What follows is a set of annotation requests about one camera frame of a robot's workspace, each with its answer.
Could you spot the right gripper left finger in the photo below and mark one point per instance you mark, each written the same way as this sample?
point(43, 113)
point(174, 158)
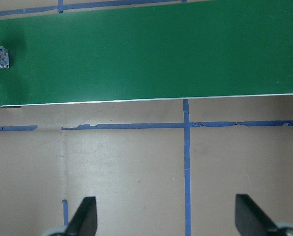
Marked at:
point(84, 221)

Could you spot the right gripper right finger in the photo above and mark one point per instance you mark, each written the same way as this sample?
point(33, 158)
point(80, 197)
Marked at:
point(251, 220)

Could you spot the green conveyor belt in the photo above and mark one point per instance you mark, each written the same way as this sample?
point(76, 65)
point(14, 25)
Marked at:
point(216, 48)

